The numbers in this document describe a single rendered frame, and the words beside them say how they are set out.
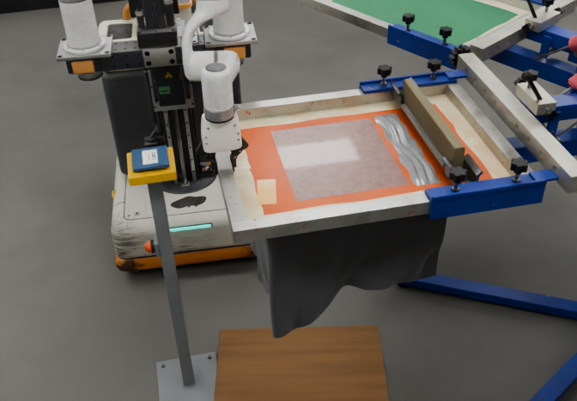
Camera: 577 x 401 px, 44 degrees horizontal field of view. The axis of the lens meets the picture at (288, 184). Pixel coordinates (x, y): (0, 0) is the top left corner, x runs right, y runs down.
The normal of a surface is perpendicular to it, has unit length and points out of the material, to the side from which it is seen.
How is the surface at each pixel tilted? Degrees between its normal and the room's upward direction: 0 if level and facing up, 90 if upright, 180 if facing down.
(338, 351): 0
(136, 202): 0
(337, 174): 1
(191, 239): 90
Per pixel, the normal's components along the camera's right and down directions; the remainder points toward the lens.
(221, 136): 0.19, 0.62
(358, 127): -0.02, -0.80
